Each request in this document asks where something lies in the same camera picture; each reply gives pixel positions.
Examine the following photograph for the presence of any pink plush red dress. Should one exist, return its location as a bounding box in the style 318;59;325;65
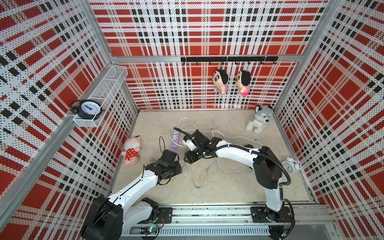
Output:
121;136;141;165

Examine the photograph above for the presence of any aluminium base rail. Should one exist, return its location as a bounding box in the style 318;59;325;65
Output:
120;204;336;240

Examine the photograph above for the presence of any white wire shelf basket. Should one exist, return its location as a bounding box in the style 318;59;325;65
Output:
73;65;128;128

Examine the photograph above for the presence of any purple power strip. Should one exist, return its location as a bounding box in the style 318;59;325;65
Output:
170;130;180;150

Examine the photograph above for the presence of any green circuit board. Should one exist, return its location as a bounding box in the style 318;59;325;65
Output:
129;226;159;235

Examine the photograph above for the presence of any white alarm clock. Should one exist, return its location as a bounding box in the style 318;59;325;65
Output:
282;157;301;174

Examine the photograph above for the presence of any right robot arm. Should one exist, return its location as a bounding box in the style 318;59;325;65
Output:
183;137;293;223

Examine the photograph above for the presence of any blue shorts hanging doll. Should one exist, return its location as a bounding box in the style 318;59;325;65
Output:
212;70;229;95

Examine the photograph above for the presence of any black hook rail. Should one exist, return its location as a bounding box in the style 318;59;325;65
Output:
181;56;279;63

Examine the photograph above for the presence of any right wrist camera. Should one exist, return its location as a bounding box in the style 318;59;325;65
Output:
183;136;197;151

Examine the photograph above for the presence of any black power strip with cord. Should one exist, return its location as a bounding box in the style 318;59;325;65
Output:
181;128;256;190

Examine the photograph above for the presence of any pink skirt hanging doll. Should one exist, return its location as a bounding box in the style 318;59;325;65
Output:
236;71;251;97

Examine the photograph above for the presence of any grey white husky plush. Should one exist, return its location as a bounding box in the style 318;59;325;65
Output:
245;105;274;135

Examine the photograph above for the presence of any black alarm clock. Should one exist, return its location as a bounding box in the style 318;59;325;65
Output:
70;100;104;120

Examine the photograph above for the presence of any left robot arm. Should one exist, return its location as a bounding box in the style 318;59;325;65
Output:
80;150;182;240

